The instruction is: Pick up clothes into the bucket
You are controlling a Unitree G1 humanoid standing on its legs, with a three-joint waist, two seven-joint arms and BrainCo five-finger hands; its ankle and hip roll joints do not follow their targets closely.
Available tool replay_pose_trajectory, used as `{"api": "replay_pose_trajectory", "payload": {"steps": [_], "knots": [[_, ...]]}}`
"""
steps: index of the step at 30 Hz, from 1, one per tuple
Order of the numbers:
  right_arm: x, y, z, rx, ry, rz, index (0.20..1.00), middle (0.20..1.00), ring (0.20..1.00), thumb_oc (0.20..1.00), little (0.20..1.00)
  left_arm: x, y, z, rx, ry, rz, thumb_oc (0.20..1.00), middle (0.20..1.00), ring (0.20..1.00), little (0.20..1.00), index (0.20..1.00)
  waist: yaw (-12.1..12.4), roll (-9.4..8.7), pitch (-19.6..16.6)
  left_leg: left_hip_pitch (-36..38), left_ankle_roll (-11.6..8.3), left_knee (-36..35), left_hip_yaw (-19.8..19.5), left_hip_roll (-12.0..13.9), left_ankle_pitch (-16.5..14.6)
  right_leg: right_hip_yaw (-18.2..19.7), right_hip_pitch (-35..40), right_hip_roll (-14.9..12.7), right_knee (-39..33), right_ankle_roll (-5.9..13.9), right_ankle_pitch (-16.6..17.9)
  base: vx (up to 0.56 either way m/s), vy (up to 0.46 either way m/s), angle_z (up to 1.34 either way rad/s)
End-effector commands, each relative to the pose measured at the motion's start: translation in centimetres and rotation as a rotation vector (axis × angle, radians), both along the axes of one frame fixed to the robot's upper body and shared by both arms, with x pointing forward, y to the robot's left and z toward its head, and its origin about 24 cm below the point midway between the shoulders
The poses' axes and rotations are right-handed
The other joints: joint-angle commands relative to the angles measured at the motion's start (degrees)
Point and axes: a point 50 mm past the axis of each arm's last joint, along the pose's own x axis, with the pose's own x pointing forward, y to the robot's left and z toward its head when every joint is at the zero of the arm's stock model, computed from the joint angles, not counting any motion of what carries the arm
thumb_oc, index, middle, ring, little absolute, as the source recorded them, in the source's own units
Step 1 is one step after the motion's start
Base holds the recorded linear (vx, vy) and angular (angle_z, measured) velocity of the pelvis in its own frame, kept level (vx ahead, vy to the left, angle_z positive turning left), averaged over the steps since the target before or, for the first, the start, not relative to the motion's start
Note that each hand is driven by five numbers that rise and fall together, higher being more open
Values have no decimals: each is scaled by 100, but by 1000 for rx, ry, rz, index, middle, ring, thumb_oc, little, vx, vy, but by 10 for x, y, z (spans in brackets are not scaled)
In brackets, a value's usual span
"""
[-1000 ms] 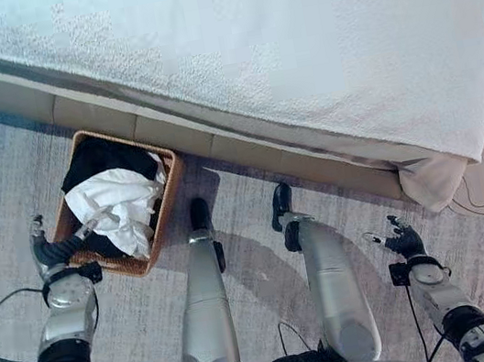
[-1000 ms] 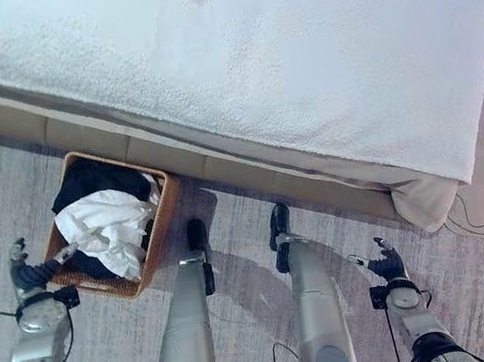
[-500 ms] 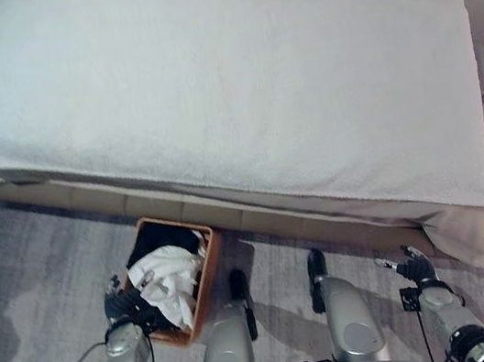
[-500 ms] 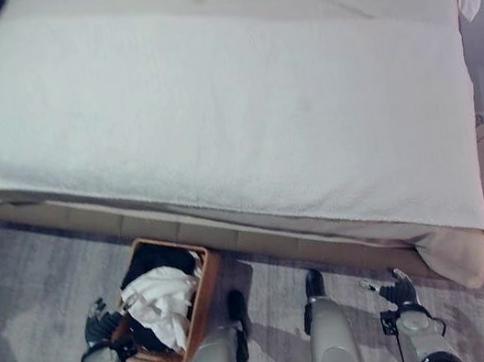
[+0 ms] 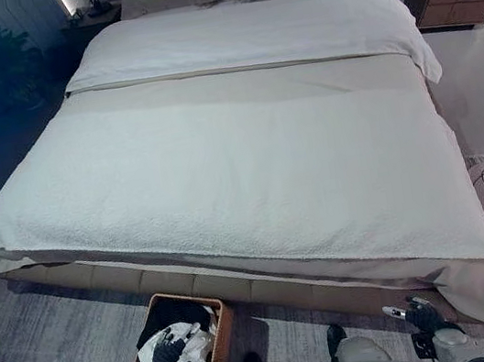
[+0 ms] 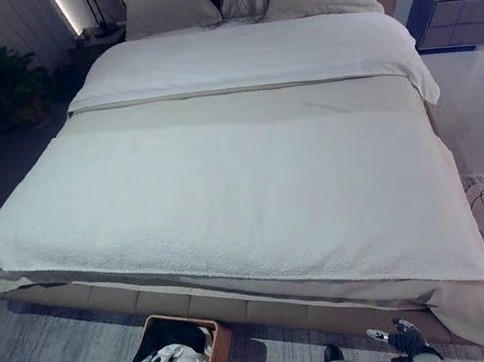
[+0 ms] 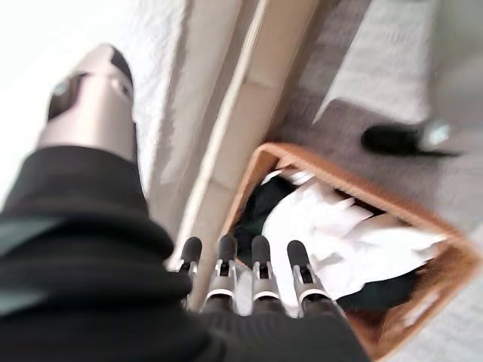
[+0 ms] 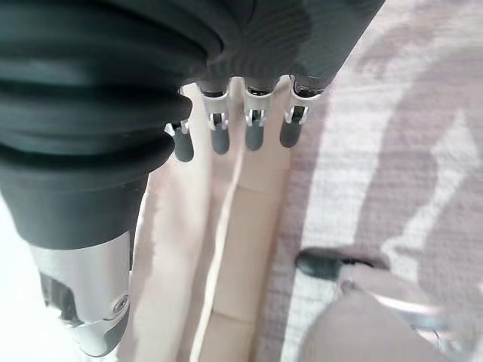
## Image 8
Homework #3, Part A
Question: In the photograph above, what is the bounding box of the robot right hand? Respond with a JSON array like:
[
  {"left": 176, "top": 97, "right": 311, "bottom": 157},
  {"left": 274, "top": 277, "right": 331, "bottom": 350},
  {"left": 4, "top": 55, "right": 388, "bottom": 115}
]
[{"left": 0, "top": 0, "right": 383, "bottom": 357}]

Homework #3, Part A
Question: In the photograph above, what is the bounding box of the robot silver leg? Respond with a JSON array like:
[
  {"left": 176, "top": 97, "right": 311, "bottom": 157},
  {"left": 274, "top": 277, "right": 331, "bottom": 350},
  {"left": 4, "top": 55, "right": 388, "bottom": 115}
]
[{"left": 301, "top": 259, "right": 483, "bottom": 362}]

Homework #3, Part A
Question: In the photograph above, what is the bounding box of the thin white cable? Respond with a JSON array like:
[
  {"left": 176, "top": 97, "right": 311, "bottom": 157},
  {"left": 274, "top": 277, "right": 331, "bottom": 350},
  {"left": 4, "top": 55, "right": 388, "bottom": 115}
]
[{"left": 188, "top": 152, "right": 246, "bottom": 362}]

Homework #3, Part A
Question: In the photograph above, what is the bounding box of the grey white patterned rug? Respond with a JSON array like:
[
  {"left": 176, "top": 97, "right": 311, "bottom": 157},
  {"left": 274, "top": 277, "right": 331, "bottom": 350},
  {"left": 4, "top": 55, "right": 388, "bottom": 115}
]
[{"left": 263, "top": 0, "right": 483, "bottom": 362}]

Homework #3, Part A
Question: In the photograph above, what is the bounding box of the robot dark foot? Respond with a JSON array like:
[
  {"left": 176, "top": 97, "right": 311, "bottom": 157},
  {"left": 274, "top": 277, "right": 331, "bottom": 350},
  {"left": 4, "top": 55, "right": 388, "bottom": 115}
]
[{"left": 296, "top": 248, "right": 378, "bottom": 282}]

